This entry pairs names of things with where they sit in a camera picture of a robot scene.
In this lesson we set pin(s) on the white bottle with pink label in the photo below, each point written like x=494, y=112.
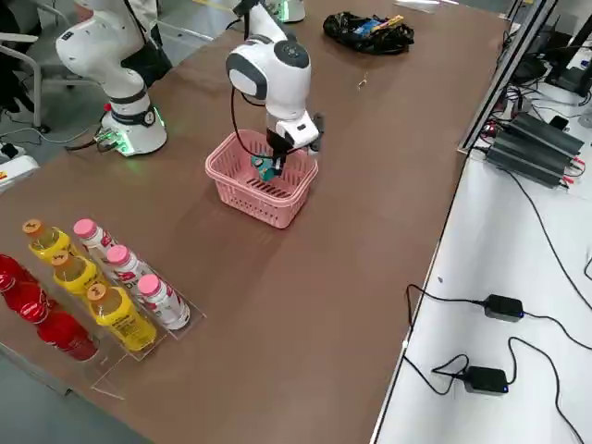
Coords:
x=164, y=303
x=125, y=266
x=90, y=236

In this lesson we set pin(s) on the aluminium frame post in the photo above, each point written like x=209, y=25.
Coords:
x=515, y=9
x=499, y=83

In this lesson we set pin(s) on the grey office chair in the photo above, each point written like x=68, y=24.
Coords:
x=55, y=51

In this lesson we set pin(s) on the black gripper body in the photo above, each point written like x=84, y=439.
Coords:
x=277, y=145

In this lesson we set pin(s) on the black power brick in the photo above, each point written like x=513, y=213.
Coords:
x=527, y=164
x=550, y=134

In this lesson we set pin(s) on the black computer monitor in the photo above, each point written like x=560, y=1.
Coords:
x=573, y=78

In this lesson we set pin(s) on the clear acrylic bottle stand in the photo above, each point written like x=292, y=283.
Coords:
x=106, y=379

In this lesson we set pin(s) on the person's torso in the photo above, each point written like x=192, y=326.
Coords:
x=143, y=14

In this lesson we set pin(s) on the small paper scrap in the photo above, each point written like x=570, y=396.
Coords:
x=363, y=82

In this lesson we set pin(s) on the white floor power strip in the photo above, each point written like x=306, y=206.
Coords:
x=7, y=149

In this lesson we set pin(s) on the white control box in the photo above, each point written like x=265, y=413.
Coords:
x=16, y=171

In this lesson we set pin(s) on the person's leg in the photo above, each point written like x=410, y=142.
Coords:
x=148, y=65

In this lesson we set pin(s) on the yellow flat object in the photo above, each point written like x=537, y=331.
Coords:
x=46, y=240

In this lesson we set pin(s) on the long yellow snack packet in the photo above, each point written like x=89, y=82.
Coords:
x=387, y=22

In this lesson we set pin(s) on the pink plastic basket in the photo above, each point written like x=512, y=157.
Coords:
x=259, y=203

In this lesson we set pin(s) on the yellow drink bottle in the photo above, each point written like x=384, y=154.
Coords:
x=122, y=319
x=76, y=275

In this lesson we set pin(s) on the small teal snack packet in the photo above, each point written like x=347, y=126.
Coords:
x=263, y=168

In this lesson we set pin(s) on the red drink bottle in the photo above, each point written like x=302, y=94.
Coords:
x=67, y=337
x=11, y=268
x=28, y=298

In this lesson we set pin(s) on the black power adaptor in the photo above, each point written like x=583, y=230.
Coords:
x=504, y=307
x=485, y=380

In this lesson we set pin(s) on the blue cookie box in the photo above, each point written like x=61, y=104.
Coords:
x=365, y=28

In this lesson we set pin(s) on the black plastic bag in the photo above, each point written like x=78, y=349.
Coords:
x=342, y=34

